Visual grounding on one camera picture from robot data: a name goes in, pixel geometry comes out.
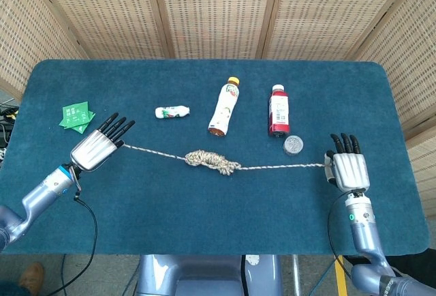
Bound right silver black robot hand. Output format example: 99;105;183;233
323;133;371;194

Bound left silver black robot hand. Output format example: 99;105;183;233
69;112;136;173

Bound beige twisted rope bundle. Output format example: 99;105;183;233
123;143;333;177

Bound green tea sachet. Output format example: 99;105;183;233
59;101;90;129
69;110;96;135

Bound small white green-label bottle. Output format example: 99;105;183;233
155;105;191;119

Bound red juice bottle white cap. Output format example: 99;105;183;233
268;84;292;138

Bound metal table leg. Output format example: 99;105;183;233
292;254;302;296

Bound brown shoe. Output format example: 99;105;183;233
18;262;45;294

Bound tall white yellow-cap bottle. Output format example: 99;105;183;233
208;76;240;137

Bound blue carpet table cover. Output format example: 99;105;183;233
0;59;431;256

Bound blue-grey robot torso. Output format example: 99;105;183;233
135;254;283;296

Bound woven wooden folding screen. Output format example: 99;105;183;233
0;0;436;210

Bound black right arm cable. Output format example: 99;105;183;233
327;192;354;280

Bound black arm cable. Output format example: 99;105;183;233
52;169;99;296
327;192;354;280

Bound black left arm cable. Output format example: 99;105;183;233
52;169;99;296

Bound black equipment with cables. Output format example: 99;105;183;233
0;103;20;150

